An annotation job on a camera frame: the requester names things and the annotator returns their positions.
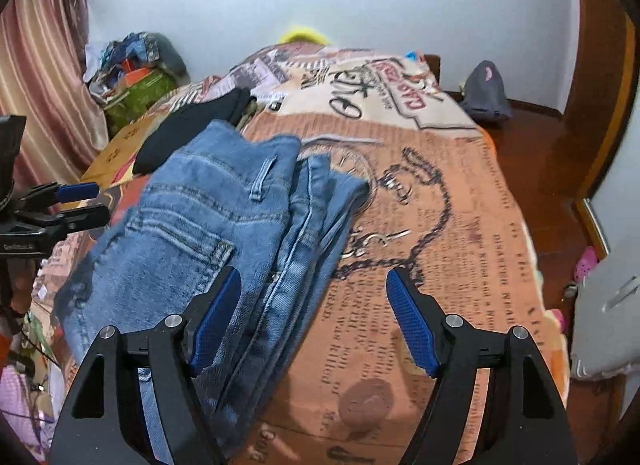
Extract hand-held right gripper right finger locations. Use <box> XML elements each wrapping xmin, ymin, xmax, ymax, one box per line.
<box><xmin>386</xmin><ymin>268</ymin><xmax>578</xmax><ymax>465</ymax></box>

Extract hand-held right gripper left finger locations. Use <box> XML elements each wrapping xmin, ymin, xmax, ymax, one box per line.
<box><xmin>50</xmin><ymin>266</ymin><xmax>242</xmax><ymax>465</ymax></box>

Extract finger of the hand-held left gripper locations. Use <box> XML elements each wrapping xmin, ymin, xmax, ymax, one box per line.
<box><xmin>15</xmin><ymin>204</ymin><xmax>111</xmax><ymax>237</ymax></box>
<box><xmin>20</xmin><ymin>182</ymin><xmax>100</xmax><ymax>206</ymax></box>

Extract blue denim pants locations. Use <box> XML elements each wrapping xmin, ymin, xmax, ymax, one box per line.
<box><xmin>52</xmin><ymin>119</ymin><xmax>371</xmax><ymax>465</ymax></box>

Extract cardboard box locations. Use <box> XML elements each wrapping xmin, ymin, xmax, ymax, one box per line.
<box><xmin>80</xmin><ymin>117</ymin><xmax>151</xmax><ymax>188</ymax></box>

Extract striped pink curtain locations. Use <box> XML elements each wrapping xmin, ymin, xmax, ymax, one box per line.
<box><xmin>0</xmin><ymin>0</ymin><xmax>108</xmax><ymax>186</ymax></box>

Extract green bag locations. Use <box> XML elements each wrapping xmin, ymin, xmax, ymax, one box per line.
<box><xmin>102</xmin><ymin>70</ymin><xmax>176</xmax><ymax>138</ymax></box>

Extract black cloth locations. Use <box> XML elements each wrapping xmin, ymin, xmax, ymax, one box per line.
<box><xmin>135</xmin><ymin>87</ymin><xmax>253</xmax><ymax>176</ymax></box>

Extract newspaper printed blanket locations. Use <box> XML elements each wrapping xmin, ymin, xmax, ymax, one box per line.
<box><xmin>30</xmin><ymin>42</ymin><xmax>571</xmax><ymax>465</ymax></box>

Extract pile of mixed clothes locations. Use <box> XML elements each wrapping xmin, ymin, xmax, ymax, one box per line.
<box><xmin>85</xmin><ymin>32</ymin><xmax>188</xmax><ymax>96</ymax></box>

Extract pink clog shoe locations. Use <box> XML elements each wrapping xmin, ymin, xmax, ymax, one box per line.
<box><xmin>572</xmin><ymin>246</ymin><xmax>598</xmax><ymax>282</ymax></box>

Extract pink cloth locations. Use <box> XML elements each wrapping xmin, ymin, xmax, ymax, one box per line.
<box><xmin>0</xmin><ymin>365</ymin><xmax>53</xmax><ymax>448</ymax></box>

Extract grey cloth bag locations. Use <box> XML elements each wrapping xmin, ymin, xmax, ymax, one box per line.
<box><xmin>459</xmin><ymin>61</ymin><xmax>513</xmax><ymax>122</ymax></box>

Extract yellow plush toy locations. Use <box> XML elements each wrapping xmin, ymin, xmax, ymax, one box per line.
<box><xmin>278</xmin><ymin>27</ymin><xmax>331</xmax><ymax>46</ymax></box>

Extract wooden bed post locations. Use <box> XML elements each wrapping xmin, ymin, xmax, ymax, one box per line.
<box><xmin>424</xmin><ymin>54</ymin><xmax>442</xmax><ymax>90</ymax></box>

